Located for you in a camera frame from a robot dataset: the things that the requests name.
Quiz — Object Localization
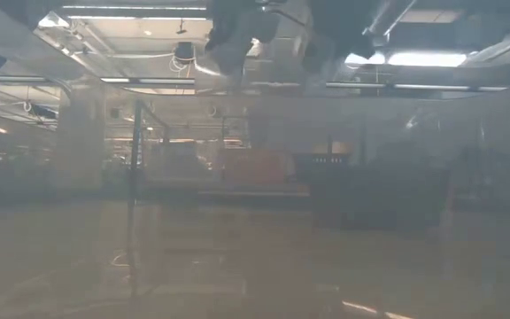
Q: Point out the white pillar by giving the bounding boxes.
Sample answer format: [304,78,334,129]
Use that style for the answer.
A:
[58,88,105,187]

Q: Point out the orange plastic basket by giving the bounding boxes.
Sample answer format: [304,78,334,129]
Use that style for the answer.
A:
[221,148,291,185]

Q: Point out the black ceiling cord reel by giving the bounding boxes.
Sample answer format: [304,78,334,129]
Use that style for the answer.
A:
[174,41,196,63]

